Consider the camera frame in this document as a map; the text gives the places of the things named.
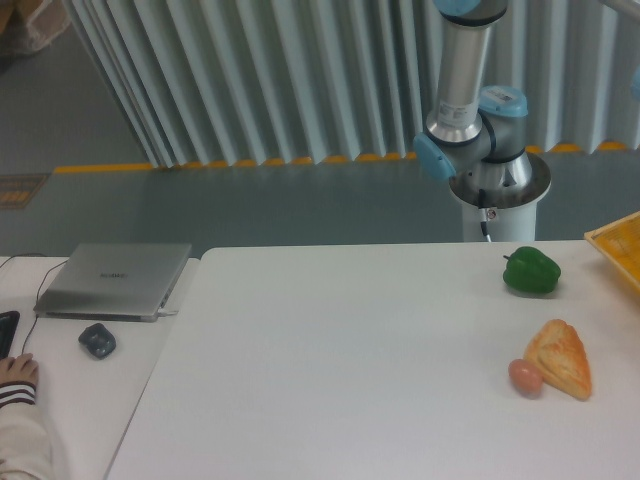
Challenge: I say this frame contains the dark grey computer mouse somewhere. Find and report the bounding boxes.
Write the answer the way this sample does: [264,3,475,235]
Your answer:
[78,323,117,360]

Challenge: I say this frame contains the black keyboard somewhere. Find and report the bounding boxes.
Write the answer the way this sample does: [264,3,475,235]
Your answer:
[0,311,20,359]

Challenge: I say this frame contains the silver closed laptop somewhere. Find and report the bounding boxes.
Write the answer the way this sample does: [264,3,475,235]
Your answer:
[34,243,192,322]

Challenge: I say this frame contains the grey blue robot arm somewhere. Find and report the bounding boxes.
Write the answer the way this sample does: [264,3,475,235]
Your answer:
[414,1,639,179]

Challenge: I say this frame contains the person's hand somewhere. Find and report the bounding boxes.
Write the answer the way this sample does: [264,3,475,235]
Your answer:
[0,353,39,387]

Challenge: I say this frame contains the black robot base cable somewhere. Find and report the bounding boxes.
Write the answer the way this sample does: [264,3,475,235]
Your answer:
[476,187,493,244]

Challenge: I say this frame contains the white side desk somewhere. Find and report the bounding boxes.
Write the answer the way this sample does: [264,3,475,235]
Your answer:
[1,256,199,479]

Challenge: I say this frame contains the brown egg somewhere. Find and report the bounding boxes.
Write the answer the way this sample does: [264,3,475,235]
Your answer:
[508,359,543,398]

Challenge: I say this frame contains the cream striped sleeve forearm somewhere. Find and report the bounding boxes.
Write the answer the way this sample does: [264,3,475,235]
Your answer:
[1,381,56,479]

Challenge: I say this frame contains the yellow plastic basket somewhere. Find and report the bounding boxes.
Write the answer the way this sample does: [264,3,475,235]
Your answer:
[584,212,639,292]

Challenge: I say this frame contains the grey folding partition screen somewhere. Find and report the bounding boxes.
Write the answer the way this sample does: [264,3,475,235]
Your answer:
[66,1,639,167]

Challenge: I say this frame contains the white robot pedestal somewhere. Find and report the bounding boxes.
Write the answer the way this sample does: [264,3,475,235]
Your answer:
[449,152,551,243]

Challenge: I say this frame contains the cardboard box with wrap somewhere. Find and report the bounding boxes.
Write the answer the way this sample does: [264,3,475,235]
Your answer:
[1,0,71,63]

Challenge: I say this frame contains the black mouse cable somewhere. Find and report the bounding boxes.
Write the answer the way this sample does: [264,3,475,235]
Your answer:
[0,251,69,356]

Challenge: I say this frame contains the green bell pepper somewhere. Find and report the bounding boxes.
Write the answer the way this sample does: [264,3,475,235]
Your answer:
[502,246,561,295]

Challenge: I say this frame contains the golden pastry bread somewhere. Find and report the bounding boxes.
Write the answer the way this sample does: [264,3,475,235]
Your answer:
[524,319,593,401]

